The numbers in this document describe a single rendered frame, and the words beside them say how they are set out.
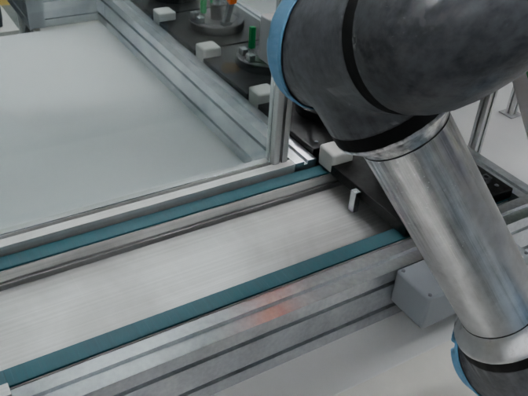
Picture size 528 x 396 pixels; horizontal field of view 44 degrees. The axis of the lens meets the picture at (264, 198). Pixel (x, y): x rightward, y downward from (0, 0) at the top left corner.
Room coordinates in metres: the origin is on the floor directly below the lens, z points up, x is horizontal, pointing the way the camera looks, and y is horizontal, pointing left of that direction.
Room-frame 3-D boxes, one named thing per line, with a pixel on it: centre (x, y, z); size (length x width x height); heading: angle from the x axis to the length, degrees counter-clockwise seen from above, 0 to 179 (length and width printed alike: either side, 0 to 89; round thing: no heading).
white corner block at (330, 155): (1.00, -0.12, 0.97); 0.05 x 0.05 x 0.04; 33
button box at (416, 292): (0.75, -0.30, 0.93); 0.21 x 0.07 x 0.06; 123
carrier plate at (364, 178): (0.98, -0.26, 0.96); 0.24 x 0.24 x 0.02; 33
